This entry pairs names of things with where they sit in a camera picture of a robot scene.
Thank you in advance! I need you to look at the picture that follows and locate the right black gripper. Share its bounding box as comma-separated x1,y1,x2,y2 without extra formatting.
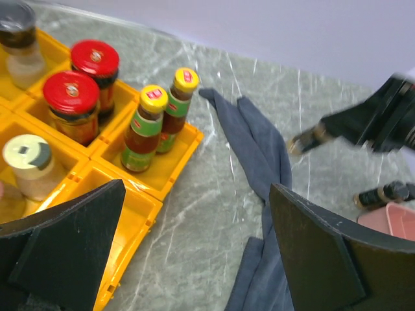
320,74,414,153

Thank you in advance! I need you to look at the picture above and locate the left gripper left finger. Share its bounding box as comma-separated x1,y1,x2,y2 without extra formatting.
1,179,126,310

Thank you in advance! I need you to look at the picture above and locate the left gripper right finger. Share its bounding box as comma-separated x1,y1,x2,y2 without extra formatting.
269,184,414,310

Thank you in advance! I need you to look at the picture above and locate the yellow-green lid spice shaker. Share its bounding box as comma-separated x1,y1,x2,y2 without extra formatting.
3,134,65,201

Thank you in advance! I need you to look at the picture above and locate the red label sauce bottle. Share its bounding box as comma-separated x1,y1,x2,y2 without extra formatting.
121,85,169,172

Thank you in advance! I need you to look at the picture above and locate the red lid sauce jar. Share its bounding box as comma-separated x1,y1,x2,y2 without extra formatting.
70,40,120,124
42,71,99,146

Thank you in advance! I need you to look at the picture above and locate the green label sauce bottle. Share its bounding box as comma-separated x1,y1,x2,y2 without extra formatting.
156,67,199,154

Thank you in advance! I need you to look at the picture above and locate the black lid spice jar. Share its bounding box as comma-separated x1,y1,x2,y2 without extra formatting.
1,1,47,89

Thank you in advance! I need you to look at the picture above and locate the small black pepper bottle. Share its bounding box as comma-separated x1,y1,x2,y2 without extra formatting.
353,181,410,211
286,123,335,156

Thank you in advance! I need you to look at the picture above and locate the dark blue cloth towel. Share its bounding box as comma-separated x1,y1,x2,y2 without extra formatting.
199,88,294,310

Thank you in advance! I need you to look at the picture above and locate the pink compartment tray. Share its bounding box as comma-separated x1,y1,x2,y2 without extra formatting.
357,203,415,241

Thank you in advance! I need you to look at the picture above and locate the yellow compartment bin tray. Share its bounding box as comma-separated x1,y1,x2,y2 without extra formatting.
1,29,203,310

